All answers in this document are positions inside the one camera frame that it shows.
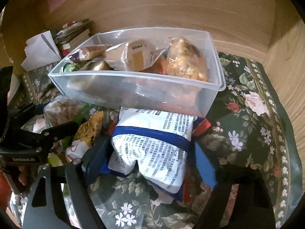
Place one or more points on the orange rice cracker pack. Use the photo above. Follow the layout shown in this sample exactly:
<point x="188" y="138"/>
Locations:
<point x="76" y="150"/>

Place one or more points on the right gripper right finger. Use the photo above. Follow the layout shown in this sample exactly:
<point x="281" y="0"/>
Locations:
<point x="252" y="207"/>

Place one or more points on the blue white chip bag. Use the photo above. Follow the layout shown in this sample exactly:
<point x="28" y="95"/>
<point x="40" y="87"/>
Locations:
<point x="158" y="144"/>

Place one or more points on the orange bun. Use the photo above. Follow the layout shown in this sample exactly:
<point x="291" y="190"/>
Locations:
<point x="185" y="60"/>

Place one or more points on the stack of books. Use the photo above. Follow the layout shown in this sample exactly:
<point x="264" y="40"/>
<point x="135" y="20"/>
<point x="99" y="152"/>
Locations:
<point x="72" y="35"/>

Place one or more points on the white folded papers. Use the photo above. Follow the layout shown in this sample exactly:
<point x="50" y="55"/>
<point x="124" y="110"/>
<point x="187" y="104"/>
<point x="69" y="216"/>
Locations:
<point x="40" y="51"/>

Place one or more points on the floral dark green tablecloth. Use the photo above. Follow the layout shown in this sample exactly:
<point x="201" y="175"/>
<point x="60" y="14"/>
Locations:
<point x="248" y="125"/>

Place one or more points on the beige wafer block pack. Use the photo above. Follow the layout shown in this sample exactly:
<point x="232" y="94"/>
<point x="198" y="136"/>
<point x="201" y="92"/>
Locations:
<point x="99" y="66"/>

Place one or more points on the clear bag brown cookies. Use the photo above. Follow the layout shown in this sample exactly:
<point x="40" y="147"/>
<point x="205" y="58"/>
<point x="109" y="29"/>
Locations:
<point x="62" y="110"/>

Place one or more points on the green seaweed snack packet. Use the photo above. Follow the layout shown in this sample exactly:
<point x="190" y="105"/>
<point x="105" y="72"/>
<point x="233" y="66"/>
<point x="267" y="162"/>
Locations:
<point x="70" y="67"/>

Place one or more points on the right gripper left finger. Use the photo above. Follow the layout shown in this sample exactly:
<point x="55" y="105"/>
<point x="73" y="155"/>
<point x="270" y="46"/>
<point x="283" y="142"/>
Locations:
<point x="46" y="207"/>

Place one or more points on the brown bread bar pack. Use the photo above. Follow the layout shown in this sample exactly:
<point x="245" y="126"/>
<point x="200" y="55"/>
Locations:
<point x="134" y="56"/>

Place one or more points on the person left hand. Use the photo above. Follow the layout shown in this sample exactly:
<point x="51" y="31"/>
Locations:
<point x="15" y="181"/>

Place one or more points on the clear plastic storage bin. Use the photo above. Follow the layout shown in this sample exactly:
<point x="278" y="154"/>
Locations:
<point x="142" y="90"/>

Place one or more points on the yellow nut snack bag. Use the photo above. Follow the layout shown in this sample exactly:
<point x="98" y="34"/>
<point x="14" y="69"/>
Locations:
<point x="89" y="130"/>

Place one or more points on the purple snack bar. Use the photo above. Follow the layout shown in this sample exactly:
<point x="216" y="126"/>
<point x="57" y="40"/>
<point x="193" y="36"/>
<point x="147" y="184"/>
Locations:
<point x="88" y="53"/>

